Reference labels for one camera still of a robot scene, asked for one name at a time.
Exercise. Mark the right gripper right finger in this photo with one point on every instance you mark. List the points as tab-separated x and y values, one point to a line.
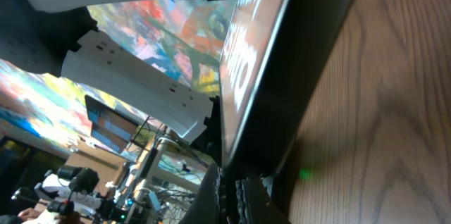
256	206

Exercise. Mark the Galaxy smartphone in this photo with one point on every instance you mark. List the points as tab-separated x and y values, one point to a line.
272	58

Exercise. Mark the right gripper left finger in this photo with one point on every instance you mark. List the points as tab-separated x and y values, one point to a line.
216	201

